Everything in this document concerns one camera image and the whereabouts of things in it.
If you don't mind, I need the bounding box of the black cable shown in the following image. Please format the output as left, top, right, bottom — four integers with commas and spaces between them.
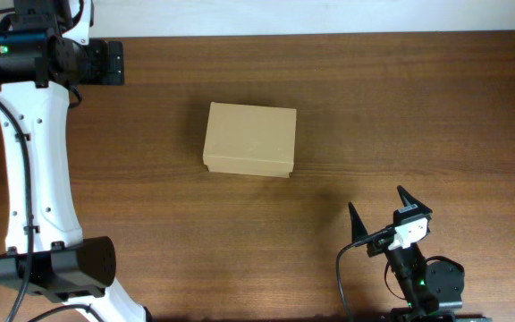
0, 6, 96, 322
335, 226, 397, 322

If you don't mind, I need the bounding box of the left black cable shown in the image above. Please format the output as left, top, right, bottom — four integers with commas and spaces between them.
0, 6, 96, 322

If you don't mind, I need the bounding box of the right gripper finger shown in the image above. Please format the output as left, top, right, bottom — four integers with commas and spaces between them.
348, 202, 367, 243
397, 185, 432, 215

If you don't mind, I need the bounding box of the right black cable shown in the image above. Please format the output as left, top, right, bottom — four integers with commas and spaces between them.
335, 226, 397, 322

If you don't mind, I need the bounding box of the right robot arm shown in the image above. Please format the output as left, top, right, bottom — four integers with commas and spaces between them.
346, 186, 465, 322

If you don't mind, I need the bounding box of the brown cardboard box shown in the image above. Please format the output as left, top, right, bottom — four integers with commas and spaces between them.
203, 102, 297, 178

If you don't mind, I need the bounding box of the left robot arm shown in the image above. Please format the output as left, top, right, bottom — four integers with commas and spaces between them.
0, 0, 152, 321

